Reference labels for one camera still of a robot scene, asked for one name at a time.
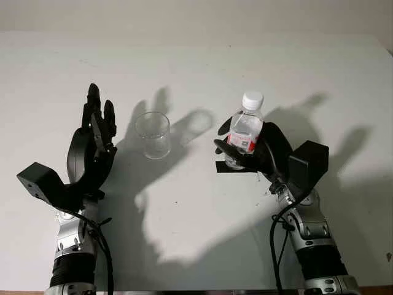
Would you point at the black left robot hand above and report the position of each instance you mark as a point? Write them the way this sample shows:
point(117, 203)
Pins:
point(80, 153)

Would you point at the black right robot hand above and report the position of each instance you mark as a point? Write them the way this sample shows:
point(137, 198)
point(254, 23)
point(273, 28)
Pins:
point(274, 147)

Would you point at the clear plastic water bottle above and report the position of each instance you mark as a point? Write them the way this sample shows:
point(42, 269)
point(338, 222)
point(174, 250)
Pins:
point(245, 126)

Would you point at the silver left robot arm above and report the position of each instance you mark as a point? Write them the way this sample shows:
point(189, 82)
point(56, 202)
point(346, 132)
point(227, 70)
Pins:
point(72, 230)

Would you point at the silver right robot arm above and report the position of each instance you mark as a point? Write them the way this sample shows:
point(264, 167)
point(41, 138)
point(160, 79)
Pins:
point(313, 233)

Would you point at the clear glass cup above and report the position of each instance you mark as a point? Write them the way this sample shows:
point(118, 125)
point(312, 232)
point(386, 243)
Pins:
point(153, 147)

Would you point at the black tape rectangle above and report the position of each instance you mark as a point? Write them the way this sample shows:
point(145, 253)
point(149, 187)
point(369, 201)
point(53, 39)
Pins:
point(221, 168)

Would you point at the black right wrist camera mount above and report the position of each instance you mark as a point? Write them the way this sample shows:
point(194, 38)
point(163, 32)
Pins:
point(310, 166)

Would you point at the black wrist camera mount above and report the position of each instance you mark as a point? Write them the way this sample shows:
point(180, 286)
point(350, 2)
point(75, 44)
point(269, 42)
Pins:
point(310, 166)
point(33, 178)

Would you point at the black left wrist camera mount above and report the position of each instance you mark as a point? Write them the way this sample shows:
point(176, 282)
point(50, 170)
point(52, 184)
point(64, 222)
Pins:
point(33, 178)

